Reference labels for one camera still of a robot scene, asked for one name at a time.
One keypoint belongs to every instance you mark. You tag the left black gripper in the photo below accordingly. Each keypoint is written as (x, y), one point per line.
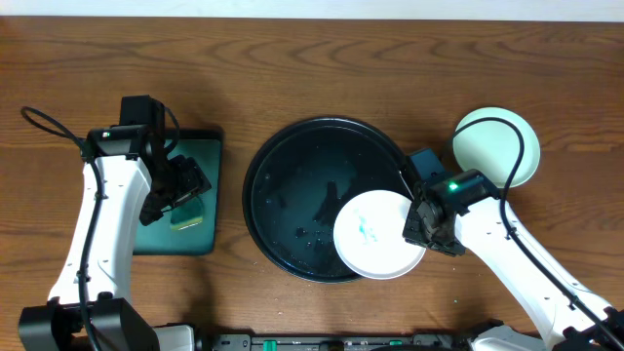
(180, 186)

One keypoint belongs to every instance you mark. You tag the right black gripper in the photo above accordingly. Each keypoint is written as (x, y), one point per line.
(425, 234)

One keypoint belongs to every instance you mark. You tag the round black tray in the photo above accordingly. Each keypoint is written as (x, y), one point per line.
(299, 180)

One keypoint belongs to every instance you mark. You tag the white plate with stain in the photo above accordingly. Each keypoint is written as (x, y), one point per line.
(368, 236)

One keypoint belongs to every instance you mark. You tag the mint plate with stain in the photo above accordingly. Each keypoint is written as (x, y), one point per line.
(492, 147)

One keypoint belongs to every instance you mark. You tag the green and yellow sponge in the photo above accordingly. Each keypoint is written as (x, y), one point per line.
(189, 214)

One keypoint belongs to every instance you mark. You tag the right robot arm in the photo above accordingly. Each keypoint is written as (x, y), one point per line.
(454, 214)

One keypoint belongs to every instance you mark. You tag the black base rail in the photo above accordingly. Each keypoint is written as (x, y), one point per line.
(247, 342)

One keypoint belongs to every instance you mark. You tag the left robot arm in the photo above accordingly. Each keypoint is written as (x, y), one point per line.
(129, 180)

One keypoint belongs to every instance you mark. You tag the black rectangular sponge tray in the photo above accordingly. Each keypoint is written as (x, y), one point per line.
(205, 146)

